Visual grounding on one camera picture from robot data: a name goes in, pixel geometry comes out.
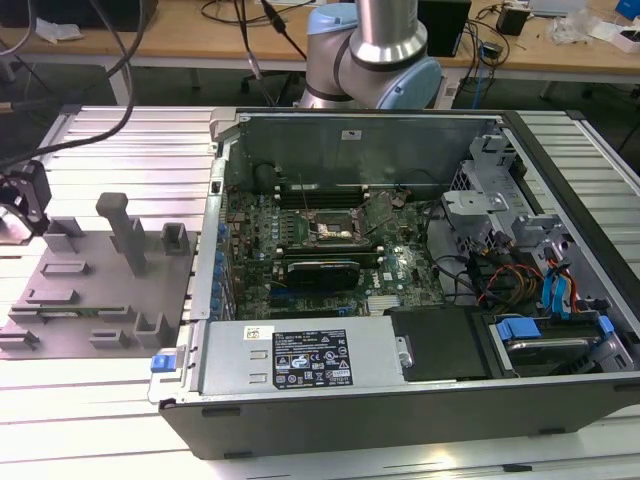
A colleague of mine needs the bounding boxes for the white cardboard box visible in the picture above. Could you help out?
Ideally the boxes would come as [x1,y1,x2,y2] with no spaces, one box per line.
[589,22,640,54]

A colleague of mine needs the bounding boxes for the grey parts rack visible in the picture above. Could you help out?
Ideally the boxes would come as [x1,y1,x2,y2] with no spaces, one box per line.
[0,192,201,361]

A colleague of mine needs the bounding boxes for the silver chipset heatsink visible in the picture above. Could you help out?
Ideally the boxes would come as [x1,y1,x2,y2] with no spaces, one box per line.
[367,294,401,314]

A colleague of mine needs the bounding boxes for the grey metal drive cage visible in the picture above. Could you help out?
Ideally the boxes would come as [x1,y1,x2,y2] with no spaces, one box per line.
[439,132,576,261]

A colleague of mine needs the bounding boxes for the grey power supply unit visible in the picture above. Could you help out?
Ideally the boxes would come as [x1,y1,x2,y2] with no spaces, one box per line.
[199,319,406,396]

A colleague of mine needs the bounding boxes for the blue flat data wires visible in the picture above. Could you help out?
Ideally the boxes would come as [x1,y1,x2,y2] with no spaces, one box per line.
[540,254,579,321]

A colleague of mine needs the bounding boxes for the black graphics card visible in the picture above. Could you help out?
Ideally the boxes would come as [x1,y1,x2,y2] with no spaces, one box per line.
[283,257,362,292]

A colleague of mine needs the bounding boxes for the small black box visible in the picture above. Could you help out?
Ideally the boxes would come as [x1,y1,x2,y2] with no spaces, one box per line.
[496,4,530,36]

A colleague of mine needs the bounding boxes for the blue box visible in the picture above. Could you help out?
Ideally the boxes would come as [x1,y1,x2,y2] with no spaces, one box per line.
[616,0,640,26]

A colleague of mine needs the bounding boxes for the black office chair base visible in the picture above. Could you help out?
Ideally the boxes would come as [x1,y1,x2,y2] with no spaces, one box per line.
[241,69,302,109]

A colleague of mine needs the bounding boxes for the green motherboard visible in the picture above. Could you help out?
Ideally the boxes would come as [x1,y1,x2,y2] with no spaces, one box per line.
[222,189,446,321]

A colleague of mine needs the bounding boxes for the grey flat device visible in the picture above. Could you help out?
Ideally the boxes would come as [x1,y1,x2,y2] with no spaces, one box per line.
[529,0,589,16]

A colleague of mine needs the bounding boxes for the green RAM stick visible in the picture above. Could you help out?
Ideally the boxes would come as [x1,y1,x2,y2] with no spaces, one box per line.
[38,308,126,318]

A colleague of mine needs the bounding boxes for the black RAM slot bank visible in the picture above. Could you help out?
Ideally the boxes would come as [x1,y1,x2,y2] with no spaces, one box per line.
[277,243,386,269]
[277,180,369,209]

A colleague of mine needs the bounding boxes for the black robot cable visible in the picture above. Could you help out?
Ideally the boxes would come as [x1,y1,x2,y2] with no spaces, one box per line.
[0,0,152,171]
[232,0,309,107]

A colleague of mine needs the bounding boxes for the blue network cable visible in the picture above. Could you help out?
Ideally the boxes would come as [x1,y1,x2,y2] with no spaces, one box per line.
[474,44,489,109]

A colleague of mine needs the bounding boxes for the black plastic shroud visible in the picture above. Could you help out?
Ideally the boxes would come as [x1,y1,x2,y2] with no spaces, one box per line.
[388,305,496,384]

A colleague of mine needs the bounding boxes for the clear plastic bags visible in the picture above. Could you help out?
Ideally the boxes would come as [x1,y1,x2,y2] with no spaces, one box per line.
[547,9,596,46]

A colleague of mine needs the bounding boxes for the wide black box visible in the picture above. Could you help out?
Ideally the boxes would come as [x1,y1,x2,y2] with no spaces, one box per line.
[0,0,160,30]

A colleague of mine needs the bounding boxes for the hard disk in blue carrier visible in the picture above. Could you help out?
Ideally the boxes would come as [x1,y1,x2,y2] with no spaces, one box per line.
[492,313,617,377]

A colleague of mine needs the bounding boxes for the red yellow power wires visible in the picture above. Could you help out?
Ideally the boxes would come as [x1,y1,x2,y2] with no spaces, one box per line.
[469,247,549,309]

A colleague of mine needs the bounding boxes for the black grey PC case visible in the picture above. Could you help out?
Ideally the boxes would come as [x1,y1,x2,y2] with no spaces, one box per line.
[149,105,640,461]

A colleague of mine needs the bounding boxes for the white crumpled plastic bag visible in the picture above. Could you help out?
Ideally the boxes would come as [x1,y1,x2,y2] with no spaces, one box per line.
[31,12,84,44]

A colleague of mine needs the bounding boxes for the wooden desk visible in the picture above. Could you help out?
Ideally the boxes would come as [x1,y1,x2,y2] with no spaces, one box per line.
[0,0,640,107]

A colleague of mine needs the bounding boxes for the CPU socket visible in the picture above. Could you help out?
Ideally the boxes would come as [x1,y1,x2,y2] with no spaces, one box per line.
[307,207,366,246]

